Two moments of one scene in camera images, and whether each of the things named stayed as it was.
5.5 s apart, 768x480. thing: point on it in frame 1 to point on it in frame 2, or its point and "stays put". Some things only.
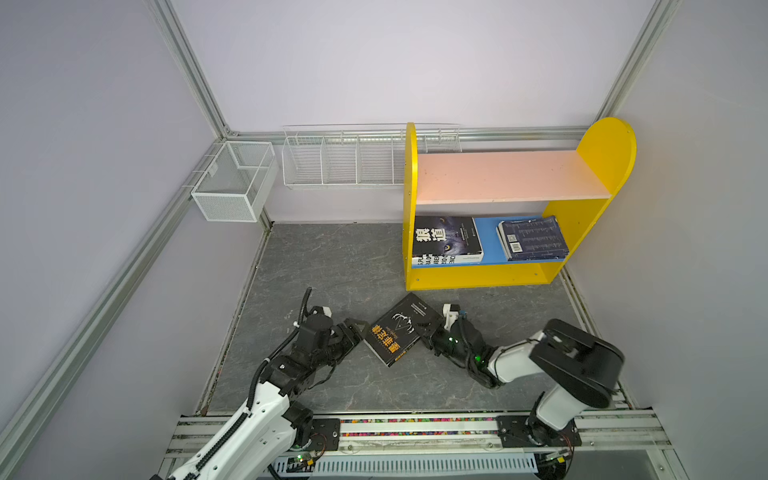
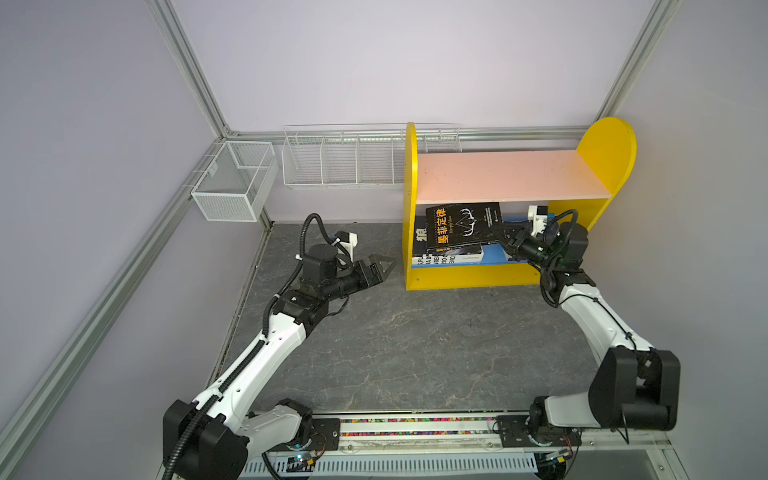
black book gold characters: (398, 329) to (461, 225)
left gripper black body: (327, 355) to (339, 287)
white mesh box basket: (237, 182) stays put
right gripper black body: (443, 340) to (532, 251)
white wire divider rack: (357, 155) stays put
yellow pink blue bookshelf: (576, 184) stays put
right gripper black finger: (426, 327) to (515, 231)
